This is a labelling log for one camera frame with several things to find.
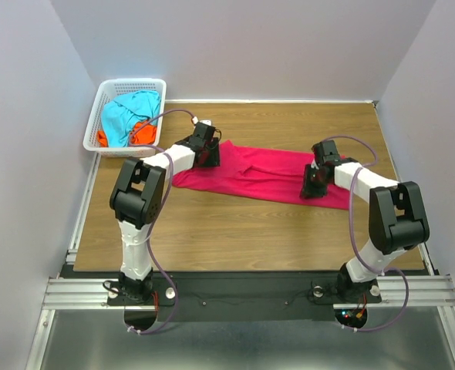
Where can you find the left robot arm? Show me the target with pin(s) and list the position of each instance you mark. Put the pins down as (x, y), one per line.
(139, 195)

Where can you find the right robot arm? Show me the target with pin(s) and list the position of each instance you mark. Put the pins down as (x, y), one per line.
(397, 218)

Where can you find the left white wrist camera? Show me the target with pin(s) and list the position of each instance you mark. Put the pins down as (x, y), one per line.
(195, 121)

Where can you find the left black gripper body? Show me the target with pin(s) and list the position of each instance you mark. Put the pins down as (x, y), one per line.
(213, 156)

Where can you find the orange t-shirt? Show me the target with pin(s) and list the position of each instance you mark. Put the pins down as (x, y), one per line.
(143, 133)

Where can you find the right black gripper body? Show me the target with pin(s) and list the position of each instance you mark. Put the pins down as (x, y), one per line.
(313, 184)

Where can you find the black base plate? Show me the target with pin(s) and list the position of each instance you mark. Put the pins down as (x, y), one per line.
(241, 296)

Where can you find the light blue t-shirt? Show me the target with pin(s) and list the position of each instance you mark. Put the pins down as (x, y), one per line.
(120, 115)

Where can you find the aluminium rail frame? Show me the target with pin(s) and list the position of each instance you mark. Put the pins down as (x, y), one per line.
(413, 327)

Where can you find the pink t-shirt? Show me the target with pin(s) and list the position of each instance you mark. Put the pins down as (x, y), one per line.
(262, 174)

